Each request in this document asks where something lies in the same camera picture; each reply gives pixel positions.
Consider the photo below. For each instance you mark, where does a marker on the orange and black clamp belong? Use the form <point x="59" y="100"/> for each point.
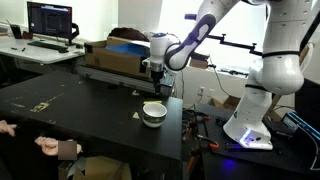
<point x="191" y="125"/>
<point x="206" y="141"/>

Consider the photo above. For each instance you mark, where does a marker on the small brown box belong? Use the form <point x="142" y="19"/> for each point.
<point x="199" y="61"/>

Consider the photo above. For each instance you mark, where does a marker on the black computer monitor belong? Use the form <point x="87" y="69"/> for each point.
<point x="49" y="20"/>

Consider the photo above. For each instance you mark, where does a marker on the black controller box blue light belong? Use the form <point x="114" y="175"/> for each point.
<point x="301" y="121"/>

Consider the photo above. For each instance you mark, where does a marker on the white office desk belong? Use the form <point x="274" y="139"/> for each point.
<point x="36" y="53"/>

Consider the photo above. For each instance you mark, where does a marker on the open cardboard box on floor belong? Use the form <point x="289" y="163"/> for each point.
<point x="226" y="102"/>

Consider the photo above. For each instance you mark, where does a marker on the yellow marker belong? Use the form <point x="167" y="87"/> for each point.
<point x="152" y="102"/>

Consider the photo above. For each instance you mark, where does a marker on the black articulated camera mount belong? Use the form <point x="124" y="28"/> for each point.
<point x="233" y="43"/>

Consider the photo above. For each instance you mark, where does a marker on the white wall outlet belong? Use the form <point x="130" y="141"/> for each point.
<point x="201" y="91"/>

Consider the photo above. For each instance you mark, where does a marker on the cardboard box under table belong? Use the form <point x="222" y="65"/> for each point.
<point x="100" y="168"/>

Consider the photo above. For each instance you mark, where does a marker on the pink plush toy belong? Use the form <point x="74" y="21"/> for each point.
<point x="48" y="146"/>
<point x="7" y="127"/>

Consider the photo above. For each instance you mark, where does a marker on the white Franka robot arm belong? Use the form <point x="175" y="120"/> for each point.
<point x="280" y="66"/>

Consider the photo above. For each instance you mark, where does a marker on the dark brown bag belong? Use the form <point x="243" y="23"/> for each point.
<point x="128" y="34"/>

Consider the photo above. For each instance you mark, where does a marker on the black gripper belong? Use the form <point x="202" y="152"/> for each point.
<point x="157" y="70"/>

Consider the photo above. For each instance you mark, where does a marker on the blue sheet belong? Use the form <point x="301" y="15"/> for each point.
<point x="130" y="49"/>

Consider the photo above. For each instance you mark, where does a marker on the tan triangular tape piece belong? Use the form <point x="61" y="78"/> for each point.
<point x="135" y="116"/>
<point x="135" y="93"/>

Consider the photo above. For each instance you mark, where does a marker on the black keyboard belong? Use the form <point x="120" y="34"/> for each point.
<point x="47" y="45"/>

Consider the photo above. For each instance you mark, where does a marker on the large open cardboard box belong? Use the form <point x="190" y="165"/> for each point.
<point x="113" y="61"/>

